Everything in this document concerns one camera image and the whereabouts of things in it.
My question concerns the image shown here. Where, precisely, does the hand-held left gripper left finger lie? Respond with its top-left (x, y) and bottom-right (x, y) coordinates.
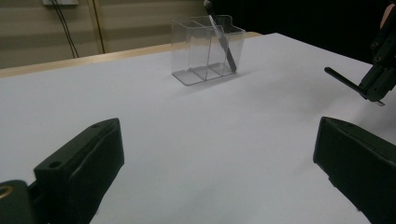
top-left (33, 117), bottom-right (126, 224)

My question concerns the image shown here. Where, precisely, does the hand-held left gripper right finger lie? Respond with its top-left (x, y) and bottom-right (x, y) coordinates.
top-left (312, 116), bottom-right (396, 224)

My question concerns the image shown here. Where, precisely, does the thin black cosmetic pencil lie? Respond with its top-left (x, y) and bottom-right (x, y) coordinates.
top-left (324, 66), bottom-right (387, 107)

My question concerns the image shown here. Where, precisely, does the black-handled makeup brush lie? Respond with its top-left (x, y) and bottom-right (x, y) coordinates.
top-left (203, 0), bottom-right (238, 74)

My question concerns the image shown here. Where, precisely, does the clear acrylic organizer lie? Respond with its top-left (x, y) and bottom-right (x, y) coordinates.
top-left (171, 14), bottom-right (247, 87)

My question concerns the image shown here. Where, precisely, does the black curtain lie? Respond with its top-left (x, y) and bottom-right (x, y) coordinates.
top-left (199, 0), bottom-right (396, 64)

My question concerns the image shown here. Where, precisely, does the wooden table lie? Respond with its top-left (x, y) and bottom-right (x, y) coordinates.
top-left (0, 31), bottom-right (263, 79)

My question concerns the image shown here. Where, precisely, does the beige cabinet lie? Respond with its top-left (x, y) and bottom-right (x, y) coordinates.
top-left (0, 0), bottom-right (209, 70)

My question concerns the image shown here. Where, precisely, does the black power cable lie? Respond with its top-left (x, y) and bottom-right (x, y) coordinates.
top-left (50, 0), bottom-right (77, 60)
top-left (55, 0), bottom-right (79, 59)

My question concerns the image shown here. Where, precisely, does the white wall socket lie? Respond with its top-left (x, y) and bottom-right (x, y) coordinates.
top-left (41, 0), bottom-right (79, 7)

